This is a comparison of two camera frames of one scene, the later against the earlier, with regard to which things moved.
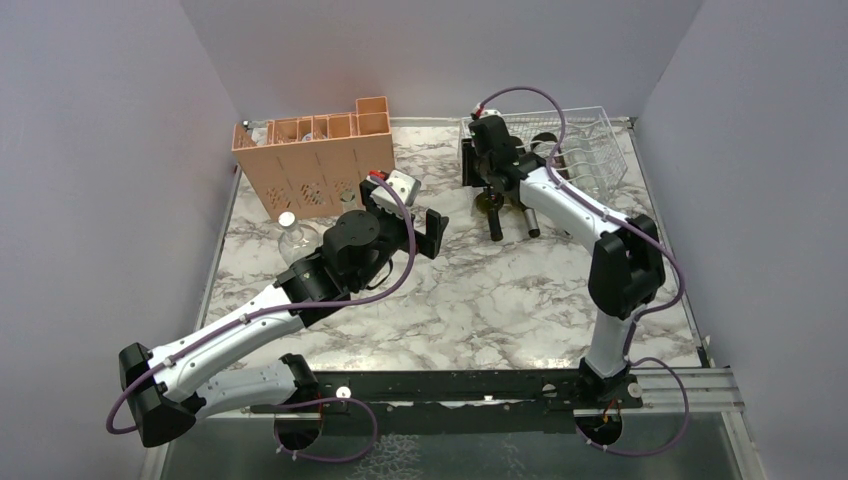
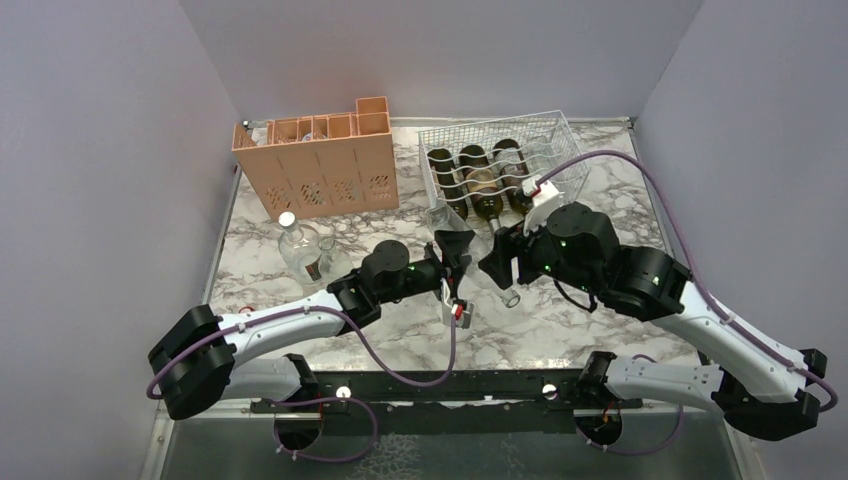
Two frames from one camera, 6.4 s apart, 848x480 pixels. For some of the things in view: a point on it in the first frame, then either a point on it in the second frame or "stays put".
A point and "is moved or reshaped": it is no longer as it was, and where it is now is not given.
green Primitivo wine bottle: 544,137 is moved or reshaped
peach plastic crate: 313,165 stays put
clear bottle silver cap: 294,242 stays put
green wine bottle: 490,202 -> 451,183
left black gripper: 429,242 -> 453,245
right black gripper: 468,177 -> 508,243
